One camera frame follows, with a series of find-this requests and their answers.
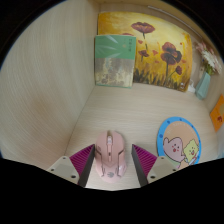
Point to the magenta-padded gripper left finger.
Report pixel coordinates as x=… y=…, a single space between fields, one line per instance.
x=80 y=163

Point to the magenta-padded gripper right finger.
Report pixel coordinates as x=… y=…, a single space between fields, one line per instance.
x=146 y=162

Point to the pink computer mouse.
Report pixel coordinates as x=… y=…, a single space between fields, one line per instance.
x=110 y=156

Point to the round blue-rimmed cartoon mouse pad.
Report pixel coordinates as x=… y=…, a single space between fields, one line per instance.
x=180 y=140

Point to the orange booklet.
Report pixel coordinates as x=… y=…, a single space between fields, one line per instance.
x=218 y=115

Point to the white power adapter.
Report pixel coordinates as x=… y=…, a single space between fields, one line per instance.
x=191 y=88

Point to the pale green faceted vase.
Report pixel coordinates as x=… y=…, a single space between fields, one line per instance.
x=202 y=86

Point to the green and beige book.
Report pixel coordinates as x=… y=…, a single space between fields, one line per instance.
x=115 y=60

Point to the yellow painting with red poppies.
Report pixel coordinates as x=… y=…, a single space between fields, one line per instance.
x=160 y=43

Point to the pink and white flower bouquet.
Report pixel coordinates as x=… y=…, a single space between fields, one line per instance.
x=210 y=56

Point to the white light bar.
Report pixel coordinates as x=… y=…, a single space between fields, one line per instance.
x=173 y=16

